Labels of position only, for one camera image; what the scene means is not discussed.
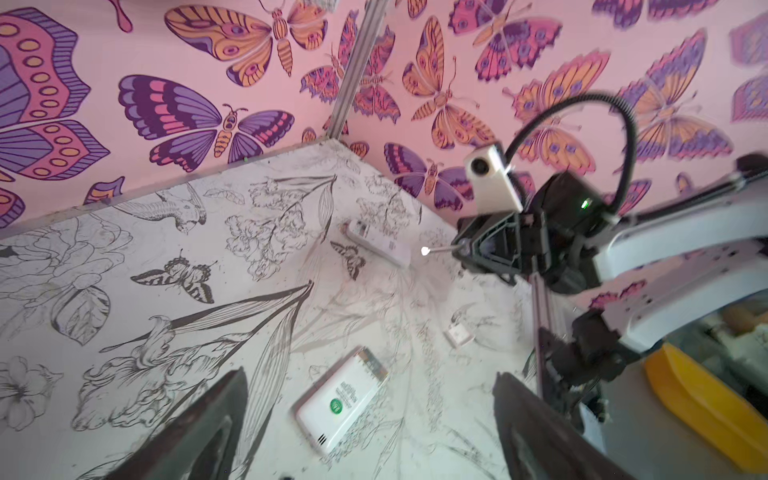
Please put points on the large white remote control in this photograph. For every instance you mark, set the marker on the large white remote control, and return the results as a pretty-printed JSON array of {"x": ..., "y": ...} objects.
[{"x": 374, "y": 240}]

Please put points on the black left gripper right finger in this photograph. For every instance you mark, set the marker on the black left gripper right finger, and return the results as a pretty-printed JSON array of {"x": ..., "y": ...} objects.
[{"x": 538, "y": 443}]

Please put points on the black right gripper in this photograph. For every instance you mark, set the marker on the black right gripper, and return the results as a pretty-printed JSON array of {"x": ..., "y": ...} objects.
[{"x": 549, "y": 238}]

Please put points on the small remote battery cover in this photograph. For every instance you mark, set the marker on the small remote battery cover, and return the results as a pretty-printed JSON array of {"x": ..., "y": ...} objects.
[{"x": 458, "y": 335}]

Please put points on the small white remote control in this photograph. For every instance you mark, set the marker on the small white remote control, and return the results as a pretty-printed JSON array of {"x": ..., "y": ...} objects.
[{"x": 330, "y": 410}]

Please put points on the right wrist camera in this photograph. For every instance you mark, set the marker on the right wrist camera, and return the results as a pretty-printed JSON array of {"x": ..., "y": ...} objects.
[{"x": 494, "y": 190}]

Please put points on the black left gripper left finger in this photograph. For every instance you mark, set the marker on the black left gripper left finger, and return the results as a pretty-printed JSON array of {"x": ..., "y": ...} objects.
[{"x": 200, "y": 443}]

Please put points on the yellow plastic bin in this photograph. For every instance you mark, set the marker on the yellow plastic bin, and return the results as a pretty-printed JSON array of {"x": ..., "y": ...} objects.
[{"x": 720, "y": 416}]

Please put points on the aluminium frame post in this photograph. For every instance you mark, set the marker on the aluminium frame post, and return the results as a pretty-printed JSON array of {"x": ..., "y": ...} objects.
[{"x": 375, "y": 13}]

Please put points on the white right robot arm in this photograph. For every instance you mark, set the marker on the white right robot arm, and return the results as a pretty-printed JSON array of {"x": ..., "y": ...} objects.
[{"x": 715, "y": 241}]

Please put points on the clear handle screwdriver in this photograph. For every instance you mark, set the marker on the clear handle screwdriver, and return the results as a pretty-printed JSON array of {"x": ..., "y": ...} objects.
[{"x": 441, "y": 249}]

